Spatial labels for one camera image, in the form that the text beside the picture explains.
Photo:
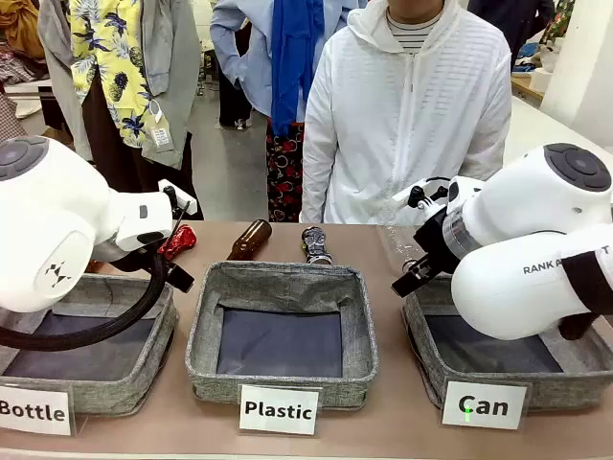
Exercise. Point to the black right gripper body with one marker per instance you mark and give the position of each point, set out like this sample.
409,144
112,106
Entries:
438,242

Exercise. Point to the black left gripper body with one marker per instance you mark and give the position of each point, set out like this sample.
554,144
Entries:
134,256

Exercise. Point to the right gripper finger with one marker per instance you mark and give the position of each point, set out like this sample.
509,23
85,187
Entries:
424,267
407,283

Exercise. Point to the crushed red can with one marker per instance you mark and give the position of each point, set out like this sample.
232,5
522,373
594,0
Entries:
178,242

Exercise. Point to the brown glass bottle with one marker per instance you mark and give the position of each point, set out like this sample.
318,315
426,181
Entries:
250,239

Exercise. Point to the black and white crushed can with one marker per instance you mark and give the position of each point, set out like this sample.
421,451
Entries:
317,246

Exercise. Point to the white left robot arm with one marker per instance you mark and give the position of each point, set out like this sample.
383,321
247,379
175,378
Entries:
57,215

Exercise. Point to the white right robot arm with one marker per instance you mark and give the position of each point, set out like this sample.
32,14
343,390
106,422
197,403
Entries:
517,268

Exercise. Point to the grey fabric basket plastic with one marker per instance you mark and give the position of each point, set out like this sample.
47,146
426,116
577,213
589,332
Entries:
282,280

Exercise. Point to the grey fabric basket bottle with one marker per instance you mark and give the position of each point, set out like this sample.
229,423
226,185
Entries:
120,393

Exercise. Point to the white Can label sign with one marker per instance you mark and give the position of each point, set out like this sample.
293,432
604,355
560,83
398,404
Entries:
483,406

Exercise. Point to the grey fabric basket can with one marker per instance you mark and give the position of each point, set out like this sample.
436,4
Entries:
565,383

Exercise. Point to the person in white hoodie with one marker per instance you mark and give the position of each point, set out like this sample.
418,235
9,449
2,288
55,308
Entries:
383,120

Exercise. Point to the white background table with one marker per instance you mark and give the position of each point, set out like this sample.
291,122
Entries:
551,124

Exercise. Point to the white Plastic label sign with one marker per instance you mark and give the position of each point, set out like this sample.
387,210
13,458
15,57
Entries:
279,409

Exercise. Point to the person in dark trousers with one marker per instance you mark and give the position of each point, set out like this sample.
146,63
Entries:
234,103

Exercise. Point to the white Bottle label sign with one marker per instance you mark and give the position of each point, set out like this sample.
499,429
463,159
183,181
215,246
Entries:
33,411

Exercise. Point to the white paper roll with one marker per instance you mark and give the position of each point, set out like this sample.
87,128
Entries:
542,80

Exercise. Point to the person in yellow floral shirt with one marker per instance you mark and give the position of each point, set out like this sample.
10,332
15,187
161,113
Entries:
120,62

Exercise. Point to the person in light blue shirt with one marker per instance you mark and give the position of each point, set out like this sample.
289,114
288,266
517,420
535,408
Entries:
244,48

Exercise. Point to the orange cloth pile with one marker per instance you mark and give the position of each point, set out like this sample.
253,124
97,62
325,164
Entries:
19,24

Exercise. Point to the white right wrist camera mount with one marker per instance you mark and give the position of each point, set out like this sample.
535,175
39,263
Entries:
431,191

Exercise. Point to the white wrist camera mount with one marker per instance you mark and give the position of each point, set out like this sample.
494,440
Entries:
431,191
184,203

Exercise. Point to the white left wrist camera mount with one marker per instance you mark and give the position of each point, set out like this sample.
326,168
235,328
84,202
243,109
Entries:
184,203

